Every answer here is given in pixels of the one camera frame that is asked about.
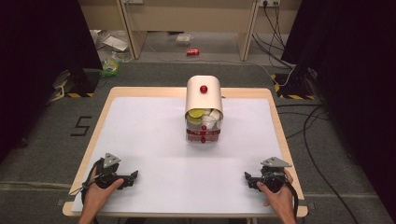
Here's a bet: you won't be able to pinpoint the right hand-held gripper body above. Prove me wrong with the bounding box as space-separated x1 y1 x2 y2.
253 156 293 193

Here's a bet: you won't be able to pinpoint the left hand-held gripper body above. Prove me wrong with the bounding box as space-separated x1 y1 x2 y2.
93 152 133 190

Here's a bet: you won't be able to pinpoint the trash items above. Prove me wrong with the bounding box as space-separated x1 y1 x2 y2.
185 107 225 131

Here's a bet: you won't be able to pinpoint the white drawer cabinet red knobs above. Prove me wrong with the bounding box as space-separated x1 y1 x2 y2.
184 75 225 145

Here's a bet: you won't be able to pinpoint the person's right hand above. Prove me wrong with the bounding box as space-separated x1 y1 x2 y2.
256 168 296 215

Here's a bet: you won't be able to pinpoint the person's left hand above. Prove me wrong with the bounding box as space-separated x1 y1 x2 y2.
81 167 125 214

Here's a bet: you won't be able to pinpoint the white table mat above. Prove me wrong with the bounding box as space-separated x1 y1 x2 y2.
71 95 299 217

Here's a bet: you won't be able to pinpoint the wooden table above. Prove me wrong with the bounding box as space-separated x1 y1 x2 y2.
62 86 309 219

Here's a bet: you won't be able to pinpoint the white cup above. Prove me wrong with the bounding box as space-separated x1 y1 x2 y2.
201 115 219 131
208 108 222 121

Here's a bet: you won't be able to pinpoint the yellow-green cup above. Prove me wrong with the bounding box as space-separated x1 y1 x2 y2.
188 108 206 119

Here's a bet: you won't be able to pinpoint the yellow-black hazard tape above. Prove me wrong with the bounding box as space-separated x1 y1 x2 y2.
270 73 316 101
50 78 94 99

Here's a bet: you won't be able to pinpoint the green plastic bag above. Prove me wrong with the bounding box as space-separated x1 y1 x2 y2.
99 56 122 78

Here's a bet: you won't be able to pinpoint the black curtain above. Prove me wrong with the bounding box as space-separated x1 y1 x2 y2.
0 0 104 164
280 0 396 220

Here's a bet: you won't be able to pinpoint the clear plastic packaging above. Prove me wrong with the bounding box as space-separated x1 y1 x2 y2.
175 33 194 45

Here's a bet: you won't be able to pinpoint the beige desk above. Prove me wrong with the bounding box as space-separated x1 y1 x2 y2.
77 0 304 63

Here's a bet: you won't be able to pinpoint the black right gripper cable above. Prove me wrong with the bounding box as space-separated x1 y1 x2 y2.
282 178 301 219

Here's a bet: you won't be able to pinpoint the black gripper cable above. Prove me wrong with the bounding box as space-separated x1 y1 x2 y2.
282 178 301 219
79 157 106 205

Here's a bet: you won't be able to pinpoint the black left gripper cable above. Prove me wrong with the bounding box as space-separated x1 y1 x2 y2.
79 157 106 205

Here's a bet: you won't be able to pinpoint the long black floor cable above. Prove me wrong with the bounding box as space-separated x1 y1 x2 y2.
275 103 361 224

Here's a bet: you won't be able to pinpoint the white floor cable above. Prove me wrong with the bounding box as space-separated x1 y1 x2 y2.
253 63 296 89

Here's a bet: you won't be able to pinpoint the bundle of black socket cables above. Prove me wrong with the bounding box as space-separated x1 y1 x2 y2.
251 1 297 70

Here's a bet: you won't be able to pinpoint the white wall power socket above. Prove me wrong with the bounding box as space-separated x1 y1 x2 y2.
258 0 281 8

